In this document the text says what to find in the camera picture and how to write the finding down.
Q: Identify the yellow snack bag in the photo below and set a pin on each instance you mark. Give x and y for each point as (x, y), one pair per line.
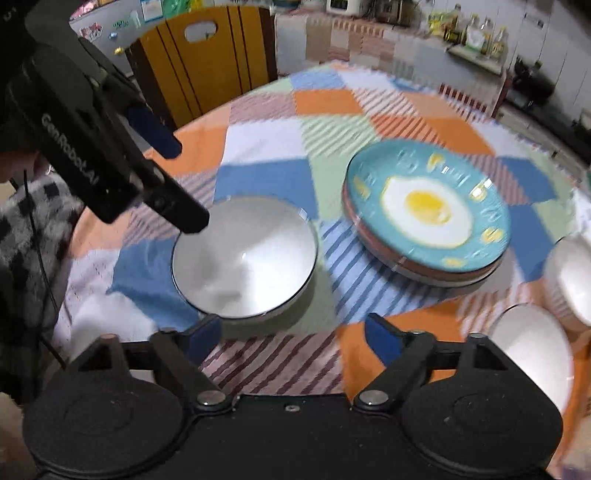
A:
(438, 22)

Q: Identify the striped counter cloth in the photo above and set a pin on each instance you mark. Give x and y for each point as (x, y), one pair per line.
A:
(305, 39)

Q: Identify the dark sauce bottle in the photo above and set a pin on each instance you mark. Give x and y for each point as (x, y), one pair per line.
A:
(452, 25)

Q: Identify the cutting board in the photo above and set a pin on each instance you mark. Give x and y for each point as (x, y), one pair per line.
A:
(476, 58)

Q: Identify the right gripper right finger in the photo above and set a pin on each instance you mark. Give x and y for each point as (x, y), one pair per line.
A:
(405, 356)

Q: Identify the person left hand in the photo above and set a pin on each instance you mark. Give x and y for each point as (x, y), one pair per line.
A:
(13, 165)

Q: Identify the white ribbed bowl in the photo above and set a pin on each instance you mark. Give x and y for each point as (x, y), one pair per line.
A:
(566, 282)

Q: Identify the black wok with lid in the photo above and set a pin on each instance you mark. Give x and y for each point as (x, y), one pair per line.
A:
(530, 82)

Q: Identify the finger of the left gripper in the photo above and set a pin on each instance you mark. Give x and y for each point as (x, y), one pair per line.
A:
(163, 195)
(128, 102)

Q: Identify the white rice cooker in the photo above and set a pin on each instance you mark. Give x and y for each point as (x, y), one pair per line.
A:
(351, 8)

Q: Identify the yellow wooden chair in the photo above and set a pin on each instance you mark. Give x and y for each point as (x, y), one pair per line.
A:
(195, 62)

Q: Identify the pink bunny plate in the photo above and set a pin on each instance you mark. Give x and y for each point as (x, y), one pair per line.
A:
(406, 263)

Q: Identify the yellow oil bottle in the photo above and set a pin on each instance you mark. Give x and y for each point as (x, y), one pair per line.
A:
(499, 46)

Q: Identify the oil bottle middle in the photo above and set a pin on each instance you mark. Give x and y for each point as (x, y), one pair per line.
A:
(486, 30)

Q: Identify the blue fried egg plate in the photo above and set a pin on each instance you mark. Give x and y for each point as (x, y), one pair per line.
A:
(429, 205)

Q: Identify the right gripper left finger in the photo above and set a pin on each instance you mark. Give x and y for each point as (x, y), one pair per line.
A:
(178, 357)

